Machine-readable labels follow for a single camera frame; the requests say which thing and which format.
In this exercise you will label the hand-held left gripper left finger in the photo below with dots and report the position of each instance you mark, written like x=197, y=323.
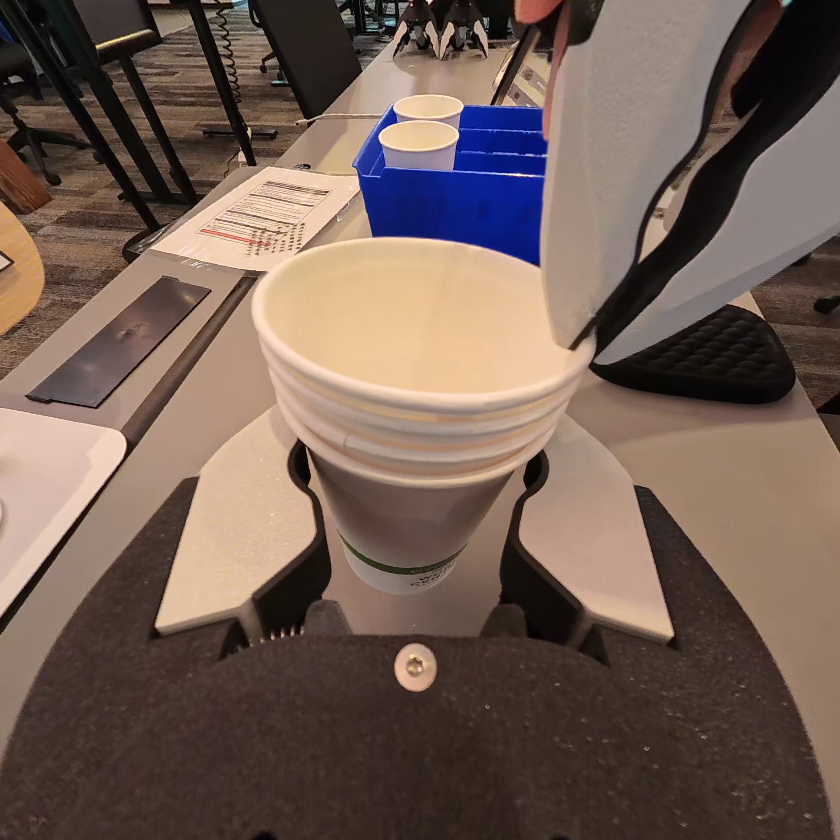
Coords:
x=216, y=538

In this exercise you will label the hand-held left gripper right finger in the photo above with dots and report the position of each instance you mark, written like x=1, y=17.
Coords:
x=604, y=544

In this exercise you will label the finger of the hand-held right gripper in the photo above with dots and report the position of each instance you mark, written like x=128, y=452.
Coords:
x=774, y=197
x=604, y=164

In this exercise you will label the blue plastic bin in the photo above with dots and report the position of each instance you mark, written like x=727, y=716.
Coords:
x=453, y=203

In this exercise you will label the person's right hand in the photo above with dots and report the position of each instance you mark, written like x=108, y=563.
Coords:
x=556, y=85

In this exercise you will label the black stand rod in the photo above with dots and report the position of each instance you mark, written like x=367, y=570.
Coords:
x=518, y=62

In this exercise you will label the white black tabletop device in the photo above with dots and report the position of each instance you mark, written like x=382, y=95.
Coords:
x=463, y=29
x=415, y=29

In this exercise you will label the black quilted mouse pad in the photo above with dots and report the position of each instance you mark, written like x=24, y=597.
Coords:
x=715, y=354

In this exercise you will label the black flat plate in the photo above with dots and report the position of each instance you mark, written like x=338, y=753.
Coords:
x=124, y=338

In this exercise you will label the black chair back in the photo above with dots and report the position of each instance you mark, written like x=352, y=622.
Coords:
x=308, y=52

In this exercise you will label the laminated instruction sheet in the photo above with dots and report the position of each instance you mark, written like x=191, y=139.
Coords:
x=256, y=216

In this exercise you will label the instruction board on wood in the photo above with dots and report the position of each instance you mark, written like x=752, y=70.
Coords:
x=19, y=275

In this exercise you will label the brown wooden cabinet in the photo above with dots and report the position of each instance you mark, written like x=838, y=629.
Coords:
x=23, y=180

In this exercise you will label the black framed display panel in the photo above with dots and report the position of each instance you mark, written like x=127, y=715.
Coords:
x=124, y=26

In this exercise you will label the black office chair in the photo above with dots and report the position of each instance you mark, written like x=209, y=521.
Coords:
x=26, y=85

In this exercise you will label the black metal stand frame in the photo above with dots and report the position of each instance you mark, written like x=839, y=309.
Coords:
x=131, y=131

